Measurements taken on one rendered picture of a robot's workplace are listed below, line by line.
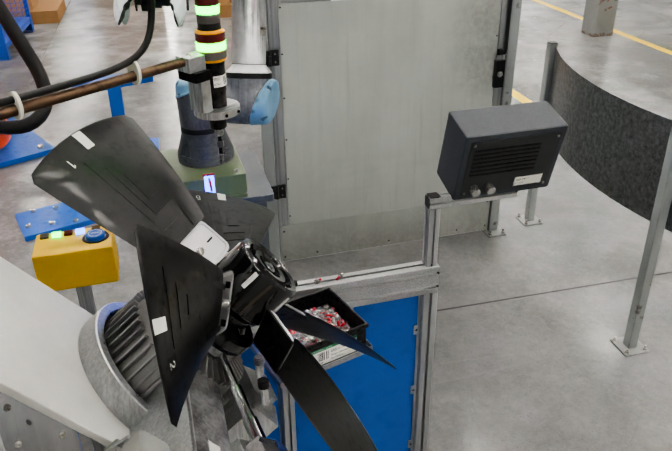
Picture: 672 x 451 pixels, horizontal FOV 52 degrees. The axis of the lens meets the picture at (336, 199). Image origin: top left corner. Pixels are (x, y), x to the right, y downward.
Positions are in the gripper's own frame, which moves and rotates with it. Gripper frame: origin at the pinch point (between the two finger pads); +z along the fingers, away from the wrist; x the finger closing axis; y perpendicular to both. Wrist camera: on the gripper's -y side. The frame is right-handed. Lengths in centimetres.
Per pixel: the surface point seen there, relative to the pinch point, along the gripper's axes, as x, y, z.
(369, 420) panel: -50, 115, 38
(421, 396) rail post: -64, 109, 33
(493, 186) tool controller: -74, 52, -1
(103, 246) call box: 14, 51, 14
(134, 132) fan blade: 2.5, 11.3, 14.2
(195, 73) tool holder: -8.2, -5.5, 16.2
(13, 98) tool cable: 11.2, -15.9, 29.5
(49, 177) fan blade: 12.4, 4.7, 27.1
